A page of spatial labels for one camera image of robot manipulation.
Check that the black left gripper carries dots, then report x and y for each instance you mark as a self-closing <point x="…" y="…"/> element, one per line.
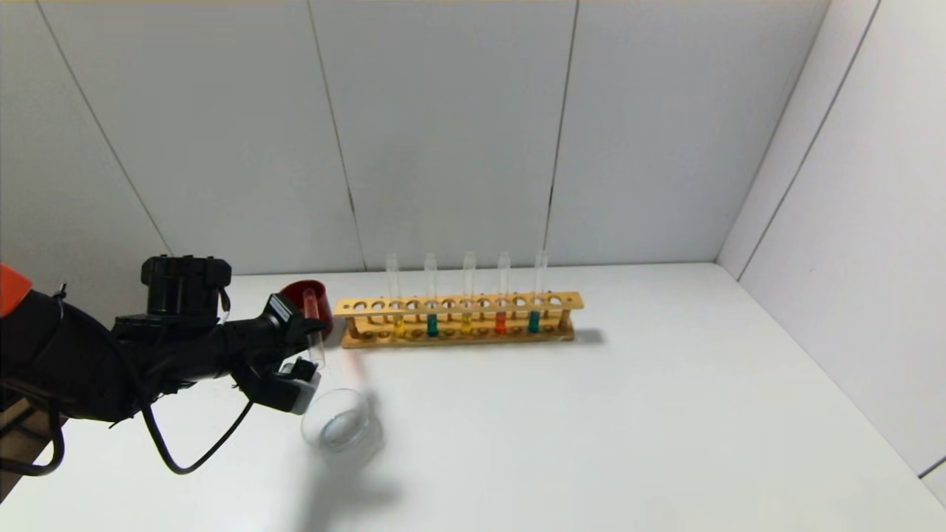
<point x="281" y="309"/>

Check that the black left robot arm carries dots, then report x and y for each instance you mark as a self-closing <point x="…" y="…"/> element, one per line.
<point x="74" y="362"/>

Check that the test tube yellow pigment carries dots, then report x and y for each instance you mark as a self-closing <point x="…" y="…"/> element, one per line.
<point x="467" y="324"/>
<point x="399" y="325"/>

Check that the test tube green pigment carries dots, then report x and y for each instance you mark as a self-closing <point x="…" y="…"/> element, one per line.
<point x="533" y="322"/>
<point x="432" y="325"/>

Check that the dark red cup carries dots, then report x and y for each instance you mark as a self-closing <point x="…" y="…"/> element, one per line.
<point x="294" y="290"/>

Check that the clear glass beaker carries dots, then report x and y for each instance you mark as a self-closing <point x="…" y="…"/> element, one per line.
<point x="347" y="436"/>

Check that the wooden test tube rack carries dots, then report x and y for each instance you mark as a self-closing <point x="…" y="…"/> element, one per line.
<point x="458" y="304"/>

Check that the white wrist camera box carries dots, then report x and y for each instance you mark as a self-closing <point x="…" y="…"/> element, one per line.
<point x="295" y="391"/>

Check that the test tube red pigment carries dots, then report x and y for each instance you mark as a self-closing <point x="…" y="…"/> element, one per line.
<point x="314" y="347"/>
<point x="500" y="323"/>

